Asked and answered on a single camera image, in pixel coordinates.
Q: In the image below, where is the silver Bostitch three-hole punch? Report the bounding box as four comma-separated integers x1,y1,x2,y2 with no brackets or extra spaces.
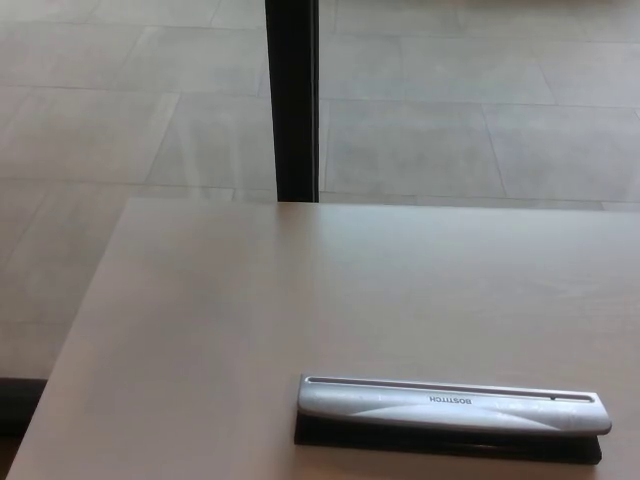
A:
293,372,613,468

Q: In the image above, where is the black vertical post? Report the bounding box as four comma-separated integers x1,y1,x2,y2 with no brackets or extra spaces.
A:
264,0,321,204

